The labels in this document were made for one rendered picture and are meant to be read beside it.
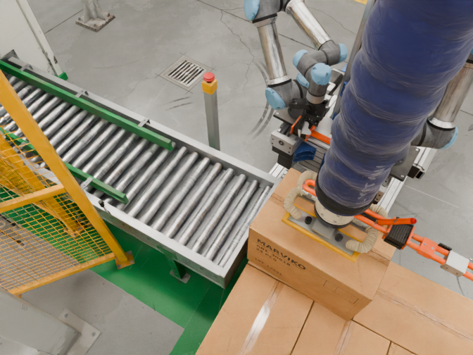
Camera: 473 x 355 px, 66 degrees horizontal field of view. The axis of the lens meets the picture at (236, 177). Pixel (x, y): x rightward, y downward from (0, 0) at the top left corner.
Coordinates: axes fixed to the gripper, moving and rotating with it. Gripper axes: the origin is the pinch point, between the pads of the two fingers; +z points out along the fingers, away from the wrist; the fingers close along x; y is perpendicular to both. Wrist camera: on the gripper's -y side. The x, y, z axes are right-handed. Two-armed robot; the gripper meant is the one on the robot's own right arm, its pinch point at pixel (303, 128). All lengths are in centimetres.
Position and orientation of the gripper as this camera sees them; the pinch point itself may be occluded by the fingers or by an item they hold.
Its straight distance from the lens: 172.7
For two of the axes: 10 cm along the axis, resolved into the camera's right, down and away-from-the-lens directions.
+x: 5.5, -7.0, 4.6
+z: 0.0, 5.5, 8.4
